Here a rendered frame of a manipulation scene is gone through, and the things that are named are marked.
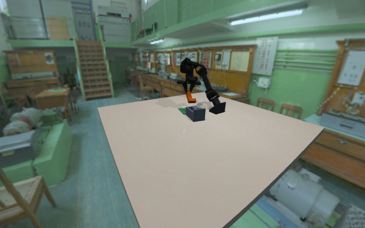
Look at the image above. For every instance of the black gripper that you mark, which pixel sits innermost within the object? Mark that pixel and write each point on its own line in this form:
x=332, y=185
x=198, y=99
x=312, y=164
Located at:
x=184, y=83

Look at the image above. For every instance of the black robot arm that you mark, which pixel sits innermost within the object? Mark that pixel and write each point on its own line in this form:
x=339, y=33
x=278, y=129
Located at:
x=187, y=67

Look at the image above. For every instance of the orange l-shaped part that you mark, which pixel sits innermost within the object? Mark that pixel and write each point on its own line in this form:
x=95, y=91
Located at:
x=189, y=97

